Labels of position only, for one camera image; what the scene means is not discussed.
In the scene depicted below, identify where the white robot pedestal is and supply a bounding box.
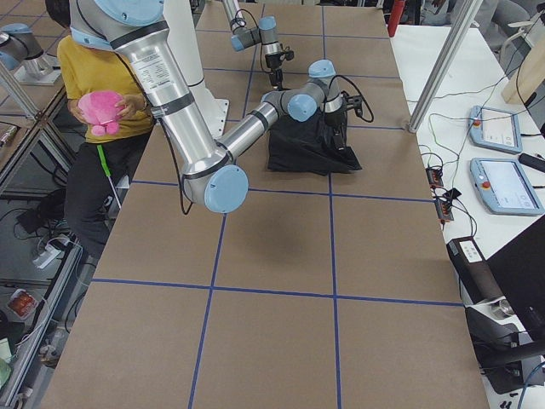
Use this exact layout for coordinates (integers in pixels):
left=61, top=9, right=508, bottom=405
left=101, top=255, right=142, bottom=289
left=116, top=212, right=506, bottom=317
left=163, top=0, right=229, bottom=138

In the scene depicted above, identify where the aluminium frame post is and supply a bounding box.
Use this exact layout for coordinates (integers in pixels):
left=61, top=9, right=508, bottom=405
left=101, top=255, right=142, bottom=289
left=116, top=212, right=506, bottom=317
left=407, top=0, right=483, bottom=134

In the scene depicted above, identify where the red bottle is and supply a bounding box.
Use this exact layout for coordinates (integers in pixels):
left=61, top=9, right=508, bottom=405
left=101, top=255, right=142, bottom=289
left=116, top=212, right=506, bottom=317
left=387, top=0, right=405, bottom=37

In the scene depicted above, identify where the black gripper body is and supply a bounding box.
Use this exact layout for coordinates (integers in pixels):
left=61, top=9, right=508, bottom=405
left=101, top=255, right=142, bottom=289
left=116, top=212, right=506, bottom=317
left=324, top=94, right=363, bottom=137
left=265, top=49, right=295, bottom=72

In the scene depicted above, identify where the far teach pendant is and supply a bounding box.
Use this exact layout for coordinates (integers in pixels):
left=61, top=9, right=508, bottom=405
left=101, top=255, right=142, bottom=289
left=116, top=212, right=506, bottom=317
left=468, top=106, right=522, bottom=154

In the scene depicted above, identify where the black box device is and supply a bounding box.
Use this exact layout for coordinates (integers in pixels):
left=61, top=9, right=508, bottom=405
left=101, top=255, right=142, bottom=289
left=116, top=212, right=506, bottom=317
left=446, top=236, right=503, bottom=303

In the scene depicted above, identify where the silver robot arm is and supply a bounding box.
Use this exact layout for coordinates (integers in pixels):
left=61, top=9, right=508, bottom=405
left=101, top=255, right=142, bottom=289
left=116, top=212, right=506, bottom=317
left=222, top=1, right=295, bottom=90
left=70, top=1, right=364, bottom=213

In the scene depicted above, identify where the near teach pendant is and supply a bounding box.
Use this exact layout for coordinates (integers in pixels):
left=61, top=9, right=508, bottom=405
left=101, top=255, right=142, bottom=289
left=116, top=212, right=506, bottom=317
left=469, top=158, right=544, bottom=216

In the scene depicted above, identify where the person in yellow shirt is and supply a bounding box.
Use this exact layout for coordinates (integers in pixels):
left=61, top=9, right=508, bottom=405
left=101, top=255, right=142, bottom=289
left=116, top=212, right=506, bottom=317
left=42, top=0, right=155, bottom=256

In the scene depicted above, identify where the black graphic t-shirt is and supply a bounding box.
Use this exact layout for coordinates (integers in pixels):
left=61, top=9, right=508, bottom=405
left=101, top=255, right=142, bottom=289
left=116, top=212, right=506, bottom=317
left=267, top=112, right=362, bottom=176

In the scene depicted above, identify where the green handled tool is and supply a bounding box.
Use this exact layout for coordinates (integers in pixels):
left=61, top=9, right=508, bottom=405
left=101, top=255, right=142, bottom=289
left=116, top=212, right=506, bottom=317
left=96, top=144, right=121, bottom=207

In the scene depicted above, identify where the white power strip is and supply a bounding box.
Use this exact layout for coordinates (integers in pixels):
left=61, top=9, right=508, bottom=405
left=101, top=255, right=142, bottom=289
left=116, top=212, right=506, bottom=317
left=32, top=247, right=60, bottom=269

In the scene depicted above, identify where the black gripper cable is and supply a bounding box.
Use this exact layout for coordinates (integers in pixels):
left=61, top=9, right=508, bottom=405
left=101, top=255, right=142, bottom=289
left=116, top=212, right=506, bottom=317
left=331, top=74, right=375, bottom=124

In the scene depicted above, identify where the pink plush toy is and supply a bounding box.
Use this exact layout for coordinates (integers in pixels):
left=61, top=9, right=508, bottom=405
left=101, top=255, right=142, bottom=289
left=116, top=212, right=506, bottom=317
left=77, top=90, right=123, bottom=136

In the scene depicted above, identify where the teach pendant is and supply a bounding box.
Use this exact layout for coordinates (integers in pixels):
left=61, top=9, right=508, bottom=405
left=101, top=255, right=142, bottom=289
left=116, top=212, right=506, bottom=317
left=469, top=158, right=544, bottom=216
left=468, top=106, right=522, bottom=154

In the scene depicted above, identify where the orange connector board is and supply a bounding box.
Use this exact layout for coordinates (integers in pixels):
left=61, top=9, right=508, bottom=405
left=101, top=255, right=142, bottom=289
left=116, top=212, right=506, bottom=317
left=426, top=167, right=444, bottom=188
left=434, top=198, right=454, bottom=223

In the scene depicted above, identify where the black monitor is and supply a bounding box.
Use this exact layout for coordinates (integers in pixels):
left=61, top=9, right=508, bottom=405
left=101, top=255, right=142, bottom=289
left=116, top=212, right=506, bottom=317
left=487, top=217, right=544, bottom=341

